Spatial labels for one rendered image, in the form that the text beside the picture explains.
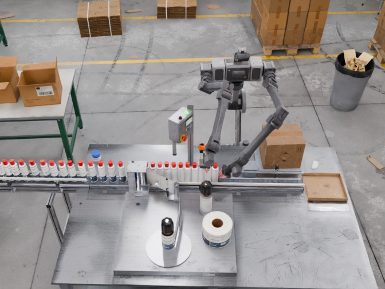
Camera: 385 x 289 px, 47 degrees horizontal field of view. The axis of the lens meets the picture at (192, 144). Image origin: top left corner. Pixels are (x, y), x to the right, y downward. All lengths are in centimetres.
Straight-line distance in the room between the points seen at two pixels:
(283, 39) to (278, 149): 328
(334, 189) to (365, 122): 219
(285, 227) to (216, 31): 440
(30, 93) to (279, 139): 236
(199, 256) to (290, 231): 69
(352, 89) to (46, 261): 381
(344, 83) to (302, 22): 136
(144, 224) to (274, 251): 92
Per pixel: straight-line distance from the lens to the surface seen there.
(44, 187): 364
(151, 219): 322
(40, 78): 467
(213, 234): 296
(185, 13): 746
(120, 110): 556
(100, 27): 707
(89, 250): 320
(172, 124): 307
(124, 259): 306
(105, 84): 605
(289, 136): 354
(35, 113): 447
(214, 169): 331
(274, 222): 331
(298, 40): 664
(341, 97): 566
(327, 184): 364
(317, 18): 654
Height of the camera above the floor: 344
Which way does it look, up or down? 43 degrees down
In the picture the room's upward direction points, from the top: straight up
